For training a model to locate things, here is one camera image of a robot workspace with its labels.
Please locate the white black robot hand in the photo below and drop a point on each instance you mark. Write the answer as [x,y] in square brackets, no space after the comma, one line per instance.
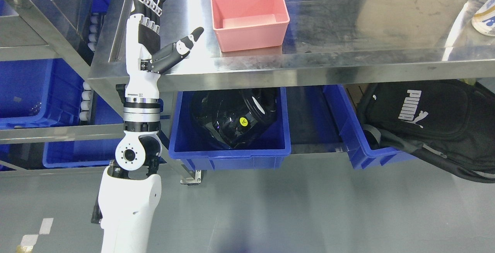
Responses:
[146,58]

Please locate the pink plastic storage box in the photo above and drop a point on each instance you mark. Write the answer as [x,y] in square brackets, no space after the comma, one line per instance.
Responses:
[249,24]

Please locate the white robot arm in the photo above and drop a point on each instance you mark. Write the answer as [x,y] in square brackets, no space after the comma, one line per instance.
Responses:
[131,188]

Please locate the steel shelf rack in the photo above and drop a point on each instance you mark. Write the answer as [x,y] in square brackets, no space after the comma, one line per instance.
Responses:
[49,29]

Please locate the blue bin left lower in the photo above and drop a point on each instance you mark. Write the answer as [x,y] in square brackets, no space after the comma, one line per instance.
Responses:
[84,153]

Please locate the blue bin left upper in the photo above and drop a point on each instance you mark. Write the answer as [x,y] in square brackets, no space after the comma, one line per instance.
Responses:
[39,93]

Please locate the blue bin with helmet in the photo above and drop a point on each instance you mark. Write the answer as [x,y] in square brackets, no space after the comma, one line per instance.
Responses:
[267,152]

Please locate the blue bin under backpack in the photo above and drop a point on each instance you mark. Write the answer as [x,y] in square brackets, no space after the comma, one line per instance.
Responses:
[360,153]

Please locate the black Puma backpack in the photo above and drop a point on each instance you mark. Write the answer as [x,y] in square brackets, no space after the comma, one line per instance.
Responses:
[446,123]

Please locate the white blue cup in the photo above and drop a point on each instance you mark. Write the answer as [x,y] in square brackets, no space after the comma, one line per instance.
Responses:
[484,19]

